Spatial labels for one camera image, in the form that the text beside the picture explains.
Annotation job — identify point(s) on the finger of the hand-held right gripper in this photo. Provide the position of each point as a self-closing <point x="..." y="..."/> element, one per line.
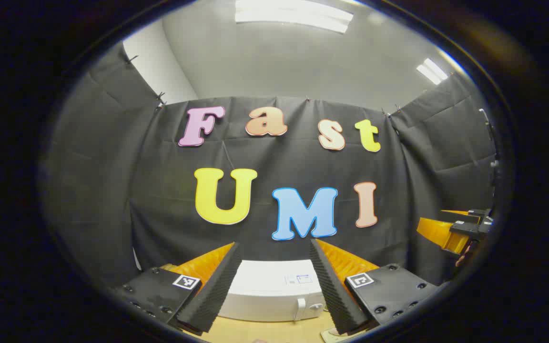
<point x="439" y="231"/>
<point x="474" y="213"/>

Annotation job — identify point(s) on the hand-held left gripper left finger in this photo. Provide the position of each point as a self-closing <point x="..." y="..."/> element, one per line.
<point x="212" y="295"/>

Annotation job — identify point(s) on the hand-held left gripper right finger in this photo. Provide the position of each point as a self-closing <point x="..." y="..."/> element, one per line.
<point x="334" y="295"/>

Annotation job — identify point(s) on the white microwave oven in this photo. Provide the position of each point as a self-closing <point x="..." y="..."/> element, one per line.
<point x="265" y="290"/>

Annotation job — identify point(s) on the black backdrop cloth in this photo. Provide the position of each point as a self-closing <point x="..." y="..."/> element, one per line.
<point x="112" y="190"/>

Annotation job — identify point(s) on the ceiling light panel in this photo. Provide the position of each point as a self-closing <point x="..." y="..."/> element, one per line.
<point x="432" y="71"/>
<point x="293" y="16"/>

